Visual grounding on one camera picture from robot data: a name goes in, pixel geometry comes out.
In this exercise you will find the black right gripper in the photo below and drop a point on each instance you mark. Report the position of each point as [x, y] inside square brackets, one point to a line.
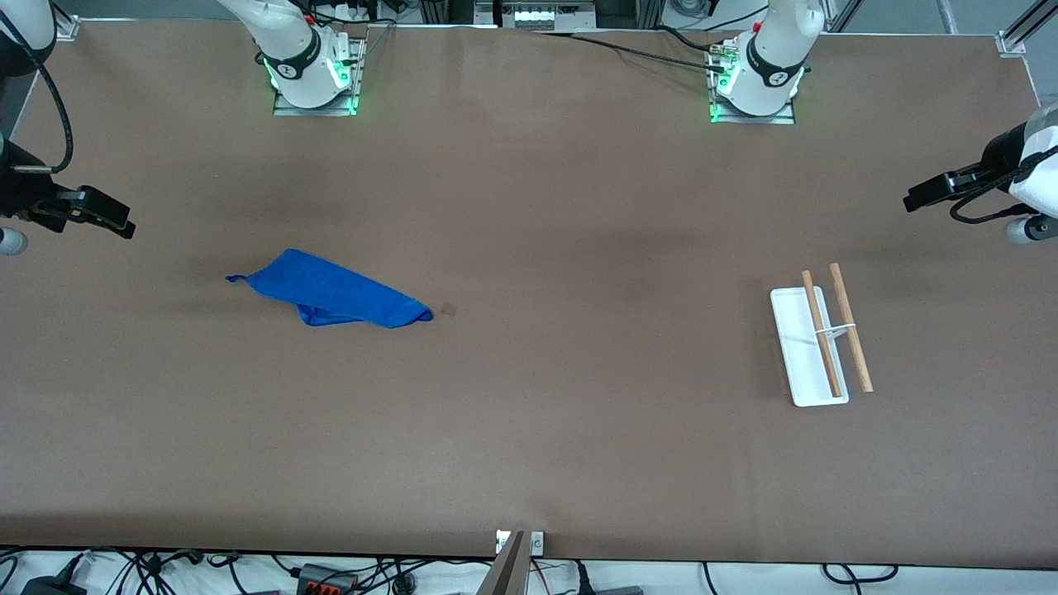
[20, 192]

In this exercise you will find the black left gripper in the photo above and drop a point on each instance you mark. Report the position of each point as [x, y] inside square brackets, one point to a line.
[994, 159]

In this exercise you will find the blue towel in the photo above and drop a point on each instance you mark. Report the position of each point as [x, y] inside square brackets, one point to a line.
[331, 289]

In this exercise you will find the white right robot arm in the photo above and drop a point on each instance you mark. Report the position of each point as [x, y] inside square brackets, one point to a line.
[297, 58]

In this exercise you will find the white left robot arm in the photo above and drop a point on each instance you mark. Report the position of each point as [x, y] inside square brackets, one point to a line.
[773, 66]

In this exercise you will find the white rack with wooden bars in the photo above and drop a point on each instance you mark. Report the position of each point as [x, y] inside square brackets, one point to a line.
[806, 347]

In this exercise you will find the black power adapter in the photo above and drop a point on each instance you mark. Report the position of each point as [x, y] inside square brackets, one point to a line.
[50, 587]

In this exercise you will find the black red power strip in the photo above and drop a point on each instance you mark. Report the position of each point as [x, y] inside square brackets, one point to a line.
[326, 578]

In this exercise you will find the white socket strip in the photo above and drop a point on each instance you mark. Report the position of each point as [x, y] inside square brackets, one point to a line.
[537, 15]

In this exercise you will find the aluminium table corner bracket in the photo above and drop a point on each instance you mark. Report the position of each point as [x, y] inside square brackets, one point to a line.
[66, 29]
[1012, 43]

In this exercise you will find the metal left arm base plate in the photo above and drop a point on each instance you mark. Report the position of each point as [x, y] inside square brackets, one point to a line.
[785, 118]

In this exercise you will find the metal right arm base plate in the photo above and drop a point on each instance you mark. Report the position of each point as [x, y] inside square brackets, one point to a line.
[285, 106]

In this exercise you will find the dark aluminium frame post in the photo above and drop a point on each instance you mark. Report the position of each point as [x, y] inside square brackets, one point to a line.
[446, 10]
[651, 11]

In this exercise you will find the small metal mount bracket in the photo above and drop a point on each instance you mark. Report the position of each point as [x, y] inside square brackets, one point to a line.
[537, 543]

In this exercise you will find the grey camera mount beam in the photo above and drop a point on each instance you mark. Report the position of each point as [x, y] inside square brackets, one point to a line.
[506, 574]

